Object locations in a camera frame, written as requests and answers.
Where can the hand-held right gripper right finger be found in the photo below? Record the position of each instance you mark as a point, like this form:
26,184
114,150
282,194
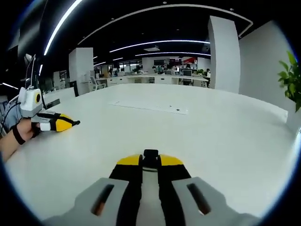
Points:
188,200

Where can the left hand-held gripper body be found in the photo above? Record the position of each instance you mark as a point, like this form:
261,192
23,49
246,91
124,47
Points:
29,103

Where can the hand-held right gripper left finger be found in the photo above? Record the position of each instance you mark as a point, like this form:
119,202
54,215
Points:
105,193

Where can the black pronged plastic buckle part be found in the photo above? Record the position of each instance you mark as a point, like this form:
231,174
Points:
77,122

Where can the black socket plastic buckle part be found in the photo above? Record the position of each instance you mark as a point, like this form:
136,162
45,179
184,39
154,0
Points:
151,153

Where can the person's left hand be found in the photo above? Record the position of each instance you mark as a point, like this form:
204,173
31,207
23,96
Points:
26,129

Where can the blue-grey cloth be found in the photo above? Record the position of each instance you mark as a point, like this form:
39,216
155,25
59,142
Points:
13,117

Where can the black wrist band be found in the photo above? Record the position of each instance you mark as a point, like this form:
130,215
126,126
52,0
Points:
18,135

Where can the black chair back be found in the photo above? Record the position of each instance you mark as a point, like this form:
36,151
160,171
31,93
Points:
74,89

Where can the white square pillar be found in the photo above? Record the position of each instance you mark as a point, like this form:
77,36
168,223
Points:
223,56
81,70

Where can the white office chair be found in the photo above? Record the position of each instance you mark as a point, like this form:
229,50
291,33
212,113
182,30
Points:
97,83

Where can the long curved ceiling light strip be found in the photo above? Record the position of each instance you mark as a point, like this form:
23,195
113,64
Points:
61,26

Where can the long white office desk row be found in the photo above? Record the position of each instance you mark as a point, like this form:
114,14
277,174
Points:
152,79

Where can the straight ceiling light strip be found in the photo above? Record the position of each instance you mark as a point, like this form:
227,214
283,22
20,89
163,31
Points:
174,54
160,44

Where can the potted green plant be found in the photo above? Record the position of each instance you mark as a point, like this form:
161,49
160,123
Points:
292,82

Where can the red wall banner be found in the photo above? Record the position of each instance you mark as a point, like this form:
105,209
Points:
188,60

